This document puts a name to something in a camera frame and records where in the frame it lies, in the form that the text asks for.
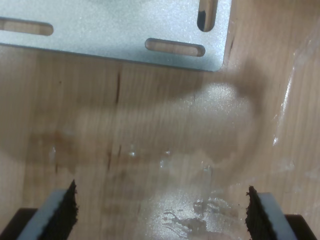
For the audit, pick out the grey slotted metal plate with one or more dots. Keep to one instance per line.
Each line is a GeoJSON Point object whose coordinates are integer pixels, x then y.
{"type": "Point", "coordinates": [112, 25]}

